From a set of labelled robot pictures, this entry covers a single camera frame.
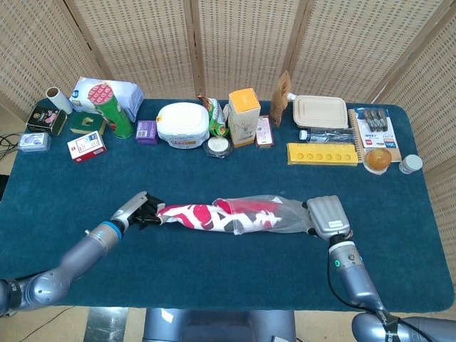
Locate brown spout pouch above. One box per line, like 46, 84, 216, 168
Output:
269, 70, 296, 128

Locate purple small box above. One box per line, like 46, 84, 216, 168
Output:
135, 120, 159, 145

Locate white wet wipes tub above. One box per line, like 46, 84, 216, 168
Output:
156, 102, 210, 150

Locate blue carpet table cover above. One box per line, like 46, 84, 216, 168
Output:
0, 98, 455, 314

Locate orange cream diffuser box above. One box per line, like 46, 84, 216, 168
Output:
227, 88, 261, 149

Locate orange jelly cup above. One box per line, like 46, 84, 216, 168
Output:
363, 147, 393, 175

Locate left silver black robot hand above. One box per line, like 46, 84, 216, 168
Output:
110, 191, 167, 231

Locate beige lidded food container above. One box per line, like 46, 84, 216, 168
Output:
292, 95, 349, 130

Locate green snack packet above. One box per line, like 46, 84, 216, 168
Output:
197, 94, 229, 139

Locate binder clips blister pack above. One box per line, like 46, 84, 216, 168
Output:
356, 108, 399, 150

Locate pink small box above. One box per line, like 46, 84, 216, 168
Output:
255, 115, 275, 148

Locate shiny metal floor plate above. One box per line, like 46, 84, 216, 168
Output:
86, 306, 129, 342

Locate small white jar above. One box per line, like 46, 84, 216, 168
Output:
398, 154, 424, 175

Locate yellow dimpled tray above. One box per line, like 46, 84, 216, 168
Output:
286, 142, 359, 167

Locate small dark bowl white lid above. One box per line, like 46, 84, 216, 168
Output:
204, 136, 235, 160

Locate red white patterned garment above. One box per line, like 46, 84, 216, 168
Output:
156, 198, 286, 234

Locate black floor cables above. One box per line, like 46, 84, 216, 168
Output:
0, 132, 23, 163

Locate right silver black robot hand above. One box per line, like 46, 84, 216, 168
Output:
301, 195, 352, 239

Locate grey robot torso base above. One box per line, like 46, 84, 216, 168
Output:
142, 308, 297, 342

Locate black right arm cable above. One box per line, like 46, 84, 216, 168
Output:
326, 269, 435, 342

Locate red white carton box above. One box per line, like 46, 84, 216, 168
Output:
66, 130, 108, 164

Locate white paper roll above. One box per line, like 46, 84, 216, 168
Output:
45, 86, 74, 115

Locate clear plastic pack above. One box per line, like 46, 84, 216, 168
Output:
17, 132, 52, 153

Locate frosted plastic zip bag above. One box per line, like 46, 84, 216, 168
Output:
212, 194, 314, 237

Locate clear water bottle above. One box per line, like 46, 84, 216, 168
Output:
298, 128, 357, 143

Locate white blue tissue pack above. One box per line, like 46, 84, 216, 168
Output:
69, 76, 145, 123

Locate green chips can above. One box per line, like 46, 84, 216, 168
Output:
88, 82, 135, 140

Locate kraft spiral notebook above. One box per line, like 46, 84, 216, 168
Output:
347, 108, 403, 164

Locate dark green square tin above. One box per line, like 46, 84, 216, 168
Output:
68, 112, 107, 136

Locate woven folding screen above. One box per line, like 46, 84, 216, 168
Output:
0, 0, 456, 342

